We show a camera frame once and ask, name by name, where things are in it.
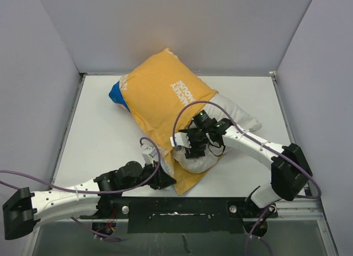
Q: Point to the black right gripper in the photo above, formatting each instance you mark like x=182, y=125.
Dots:
x=194, y=150

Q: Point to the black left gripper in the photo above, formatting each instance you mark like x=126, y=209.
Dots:
x=161, y=180

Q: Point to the white pillow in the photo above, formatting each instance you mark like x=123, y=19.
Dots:
x=240, y=116

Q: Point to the blue yellow Mickey pillowcase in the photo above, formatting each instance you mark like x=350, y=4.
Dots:
x=163, y=95

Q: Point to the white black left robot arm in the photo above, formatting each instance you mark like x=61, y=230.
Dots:
x=26, y=210

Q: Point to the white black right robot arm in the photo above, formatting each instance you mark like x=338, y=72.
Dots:
x=290, y=171

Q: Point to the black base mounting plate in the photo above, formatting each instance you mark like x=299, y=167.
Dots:
x=181, y=215

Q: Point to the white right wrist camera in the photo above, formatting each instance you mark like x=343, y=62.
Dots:
x=180, y=139

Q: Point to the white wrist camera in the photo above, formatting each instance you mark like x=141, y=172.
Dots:
x=149, y=154
x=180, y=139

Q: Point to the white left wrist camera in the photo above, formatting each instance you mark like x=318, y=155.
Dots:
x=149, y=154

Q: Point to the aluminium frame rail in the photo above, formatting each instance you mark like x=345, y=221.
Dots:
x=299, y=229

